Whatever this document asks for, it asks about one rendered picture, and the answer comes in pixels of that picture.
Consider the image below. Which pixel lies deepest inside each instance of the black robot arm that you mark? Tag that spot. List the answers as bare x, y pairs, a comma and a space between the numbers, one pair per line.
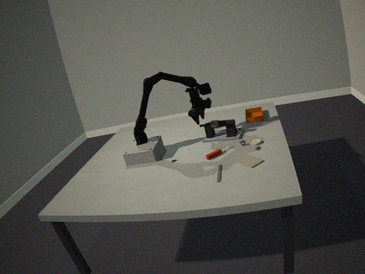
141, 122

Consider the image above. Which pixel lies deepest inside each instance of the beige flat square plate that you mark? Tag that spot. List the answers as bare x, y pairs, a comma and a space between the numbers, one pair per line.
249, 161

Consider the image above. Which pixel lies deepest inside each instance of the red-handled screwdriver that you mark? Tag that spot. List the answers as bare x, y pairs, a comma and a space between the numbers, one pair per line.
214, 154

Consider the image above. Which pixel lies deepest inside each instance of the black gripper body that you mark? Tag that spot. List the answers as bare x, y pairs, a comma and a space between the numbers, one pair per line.
195, 107

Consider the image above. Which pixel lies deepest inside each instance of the orange open tray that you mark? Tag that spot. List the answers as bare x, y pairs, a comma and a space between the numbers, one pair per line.
254, 115

